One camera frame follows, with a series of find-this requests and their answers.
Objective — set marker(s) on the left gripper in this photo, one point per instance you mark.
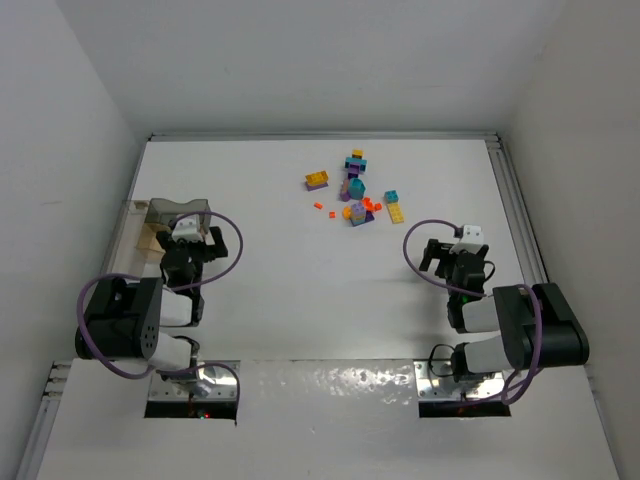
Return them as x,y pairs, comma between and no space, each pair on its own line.
211,245

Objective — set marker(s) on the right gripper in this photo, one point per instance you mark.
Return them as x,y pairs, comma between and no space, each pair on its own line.
437,251

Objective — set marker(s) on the lavender lego stack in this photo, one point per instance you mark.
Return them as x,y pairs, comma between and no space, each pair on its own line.
359,214

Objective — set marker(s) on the dark purple lego plate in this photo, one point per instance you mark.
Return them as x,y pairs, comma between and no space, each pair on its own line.
315,187

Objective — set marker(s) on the yellow lego brick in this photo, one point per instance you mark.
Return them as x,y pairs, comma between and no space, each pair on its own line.
317,178

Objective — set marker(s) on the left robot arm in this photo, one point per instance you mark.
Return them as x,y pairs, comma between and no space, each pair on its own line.
120,316

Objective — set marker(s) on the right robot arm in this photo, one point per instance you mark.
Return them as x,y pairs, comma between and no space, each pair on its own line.
517,319

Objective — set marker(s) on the grey smoked container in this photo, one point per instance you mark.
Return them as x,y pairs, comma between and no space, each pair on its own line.
162,211

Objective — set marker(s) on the clear container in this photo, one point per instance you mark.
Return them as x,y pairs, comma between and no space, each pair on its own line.
122,255

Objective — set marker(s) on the yellow flat lego plate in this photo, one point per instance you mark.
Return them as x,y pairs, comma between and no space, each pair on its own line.
395,212

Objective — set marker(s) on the small teal lego brick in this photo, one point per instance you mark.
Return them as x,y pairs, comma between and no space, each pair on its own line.
391,196

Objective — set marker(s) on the teal lego block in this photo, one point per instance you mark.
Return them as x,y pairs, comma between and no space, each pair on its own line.
352,189

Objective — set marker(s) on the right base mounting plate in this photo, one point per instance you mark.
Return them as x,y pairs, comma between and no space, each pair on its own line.
435,383

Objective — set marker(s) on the base mounting plate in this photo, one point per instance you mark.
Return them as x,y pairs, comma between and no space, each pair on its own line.
208,384
435,383

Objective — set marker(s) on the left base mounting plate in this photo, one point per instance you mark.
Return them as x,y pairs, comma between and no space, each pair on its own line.
208,384

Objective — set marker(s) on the yellow teal purple lego stack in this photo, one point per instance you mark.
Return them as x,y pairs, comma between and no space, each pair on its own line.
355,164

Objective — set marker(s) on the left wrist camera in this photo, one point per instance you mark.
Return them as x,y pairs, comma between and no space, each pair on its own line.
187,230

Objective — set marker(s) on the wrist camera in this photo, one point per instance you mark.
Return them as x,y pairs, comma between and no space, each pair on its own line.
470,238
187,230

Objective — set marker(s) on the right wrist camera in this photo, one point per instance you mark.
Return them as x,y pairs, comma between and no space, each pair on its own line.
470,238

